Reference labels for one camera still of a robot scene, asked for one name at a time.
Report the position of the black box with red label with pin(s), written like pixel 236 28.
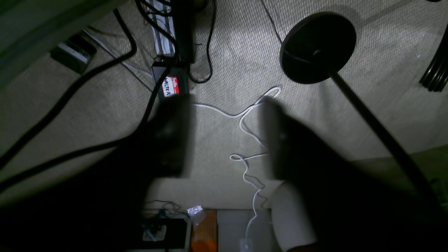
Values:
pixel 176 81

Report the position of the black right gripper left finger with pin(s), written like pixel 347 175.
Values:
pixel 171 135

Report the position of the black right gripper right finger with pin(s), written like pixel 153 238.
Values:
pixel 289 143

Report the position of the black round lamp base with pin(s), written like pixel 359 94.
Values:
pixel 325 35

